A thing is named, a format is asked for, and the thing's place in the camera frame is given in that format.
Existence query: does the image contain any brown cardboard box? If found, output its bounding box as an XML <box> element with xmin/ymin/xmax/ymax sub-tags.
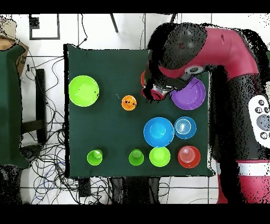
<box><xmin>0</xmin><ymin>37</ymin><xmax>30</xmax><ymax>75</ymax></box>

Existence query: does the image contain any large blue bowl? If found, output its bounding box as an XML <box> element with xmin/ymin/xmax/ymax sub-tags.
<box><xmin>143</xmin><ymin>116</ymin><xmax>175</xmax><ymax>148</ymax></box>

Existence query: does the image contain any green stepped cup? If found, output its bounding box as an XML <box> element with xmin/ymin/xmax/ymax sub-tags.
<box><xmin>86</xmin><ymin>149</ymin><xmax>103</xmax><ymax>166</ymax></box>

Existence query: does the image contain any large green bowl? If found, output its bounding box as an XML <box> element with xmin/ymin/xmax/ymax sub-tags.
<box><xmin>68</xmin><ymin>75</ymin><xmax>100</xmax><ymax>108</ymax></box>

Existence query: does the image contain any grey stand base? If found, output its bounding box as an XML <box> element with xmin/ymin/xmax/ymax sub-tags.
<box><xmin>20</xmin><ymin>144</ymin><xmax>43</xmax><ymax>162</ymax></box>

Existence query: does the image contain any dark green tablecloth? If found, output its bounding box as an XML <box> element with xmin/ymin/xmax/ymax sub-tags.
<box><xmin>63</xmin><ymin>43</ymin><xmax>214</xmax><ymax>178</ymax></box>

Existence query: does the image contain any green cloth side table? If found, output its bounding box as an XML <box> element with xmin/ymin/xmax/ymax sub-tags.
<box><xmin>0</xmin><ymin>45</ymin><xmax>31</xmax><ymax>169</ymax></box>

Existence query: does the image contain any black floor stand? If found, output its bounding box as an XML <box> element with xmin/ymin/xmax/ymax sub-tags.
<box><xmin>21</xmin><ymin>68</ymin><xmax>47</xmax><ymax>144</ymax></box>

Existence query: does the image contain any orange-yellow stepped cup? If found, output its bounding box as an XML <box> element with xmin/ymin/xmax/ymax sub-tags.
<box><xmin>121</xmin><ymin>95</ymin><xmax>138</xmax><ymax>111</ymax></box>

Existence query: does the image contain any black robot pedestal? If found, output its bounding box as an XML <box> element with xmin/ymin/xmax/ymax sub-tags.
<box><xmin>109</xmin><ymin>176</ymin><xmax>162</xmax><ymax>204</ymax></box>

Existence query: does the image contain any small blue bowl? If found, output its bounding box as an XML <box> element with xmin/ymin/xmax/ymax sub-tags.
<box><xmin>173</xmin><ymin>116</ymin><xmax>197</xmax><ymax>140</ymax></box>

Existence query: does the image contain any purple bowl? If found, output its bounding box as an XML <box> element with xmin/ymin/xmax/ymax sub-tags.
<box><xmin>170</xmin><ymin>76</ymin><xmax>206</xmax><ymax>111</ymax></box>

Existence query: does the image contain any small light green bowl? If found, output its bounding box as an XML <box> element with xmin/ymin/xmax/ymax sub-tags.
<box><xmin>149</xmin><ymin>146</ymin><xmax>171</xmax><ymax>168</ymax></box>

